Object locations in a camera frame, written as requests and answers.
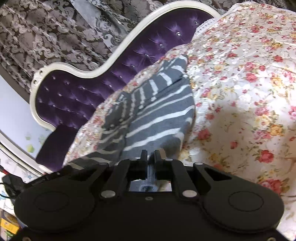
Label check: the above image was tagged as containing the purple tufted headboard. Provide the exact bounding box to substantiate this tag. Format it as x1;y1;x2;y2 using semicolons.
0;0;222;175

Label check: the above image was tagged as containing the grey white striped sweater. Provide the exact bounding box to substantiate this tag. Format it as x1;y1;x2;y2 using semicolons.
69;54;197;193

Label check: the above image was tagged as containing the yellow box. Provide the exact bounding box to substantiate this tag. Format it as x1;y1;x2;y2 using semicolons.
0;212;20;235

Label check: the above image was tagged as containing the brown damask curtain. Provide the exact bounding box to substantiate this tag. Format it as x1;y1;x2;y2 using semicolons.
0;0;236;93

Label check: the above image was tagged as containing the light grey curtain panel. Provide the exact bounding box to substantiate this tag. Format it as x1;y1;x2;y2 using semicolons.
69;0;141;48

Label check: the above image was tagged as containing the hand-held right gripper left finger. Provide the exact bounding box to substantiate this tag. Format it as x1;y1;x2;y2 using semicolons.
80;149;148;201

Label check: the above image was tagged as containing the floral bedspread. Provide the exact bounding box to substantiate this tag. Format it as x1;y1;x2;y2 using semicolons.
62;0;296;202

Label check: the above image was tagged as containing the black device with cable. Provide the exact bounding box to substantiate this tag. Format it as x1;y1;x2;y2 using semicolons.
0;173;29;200

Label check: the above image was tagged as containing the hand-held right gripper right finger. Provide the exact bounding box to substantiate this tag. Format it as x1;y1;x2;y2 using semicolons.
154;150;232;202

